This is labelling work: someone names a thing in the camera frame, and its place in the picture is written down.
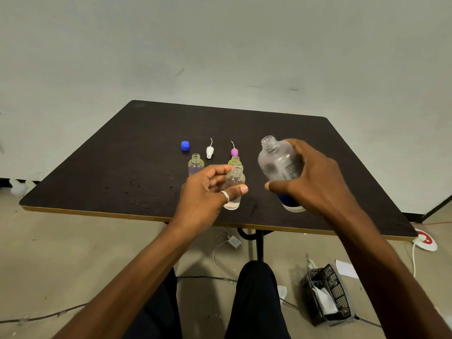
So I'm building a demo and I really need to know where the person's right hand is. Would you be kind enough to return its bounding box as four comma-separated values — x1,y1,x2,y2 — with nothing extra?
264,138,361,226

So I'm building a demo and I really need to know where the person's left hand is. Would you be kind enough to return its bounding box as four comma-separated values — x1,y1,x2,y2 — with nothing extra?
168,164,248,240

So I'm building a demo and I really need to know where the small clear glass bottle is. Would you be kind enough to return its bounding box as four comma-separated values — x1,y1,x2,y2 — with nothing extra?
223,165,246,211

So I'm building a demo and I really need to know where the large clear bottle blue label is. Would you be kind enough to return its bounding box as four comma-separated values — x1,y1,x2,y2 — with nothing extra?
257,135,306,213

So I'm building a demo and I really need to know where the person's left forearm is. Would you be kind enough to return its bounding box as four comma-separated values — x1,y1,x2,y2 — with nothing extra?
53,222,193,339

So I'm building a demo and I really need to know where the person's right forearm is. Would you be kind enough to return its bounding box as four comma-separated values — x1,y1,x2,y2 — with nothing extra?
334,207,452,339

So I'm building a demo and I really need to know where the black table leg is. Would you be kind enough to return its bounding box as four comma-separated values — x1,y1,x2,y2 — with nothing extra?
237,227,274,262

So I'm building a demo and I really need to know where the white paper sheet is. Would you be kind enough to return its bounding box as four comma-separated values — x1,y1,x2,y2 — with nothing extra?
334,259,359,279

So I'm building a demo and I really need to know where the black mesh basket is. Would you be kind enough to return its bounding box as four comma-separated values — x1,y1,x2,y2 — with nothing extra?
300,263,356,327

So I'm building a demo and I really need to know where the person's right leg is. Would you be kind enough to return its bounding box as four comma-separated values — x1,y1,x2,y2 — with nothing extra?
225,260,291,339

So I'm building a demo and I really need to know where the person's leg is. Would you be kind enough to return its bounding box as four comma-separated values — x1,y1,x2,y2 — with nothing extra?
225,260,291,339
122,267,183,339

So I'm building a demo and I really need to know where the white paper in basket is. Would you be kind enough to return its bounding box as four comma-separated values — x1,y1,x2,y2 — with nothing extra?
312,286,339,316

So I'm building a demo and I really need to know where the person's left leg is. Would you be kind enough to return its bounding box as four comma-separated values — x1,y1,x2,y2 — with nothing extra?
122,267,183,339

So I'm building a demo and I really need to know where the red and white round socket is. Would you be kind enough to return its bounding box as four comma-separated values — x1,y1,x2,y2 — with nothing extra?
412,228,438,252

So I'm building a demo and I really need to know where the white plastic object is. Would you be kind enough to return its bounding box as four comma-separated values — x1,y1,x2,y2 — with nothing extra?
9,178,36,197

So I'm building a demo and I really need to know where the white adapter cable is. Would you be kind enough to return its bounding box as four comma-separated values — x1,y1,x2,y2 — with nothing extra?
212,227,235,283

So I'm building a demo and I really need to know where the black floor cable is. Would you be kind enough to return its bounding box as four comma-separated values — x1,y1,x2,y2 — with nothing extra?
0,275,383,329

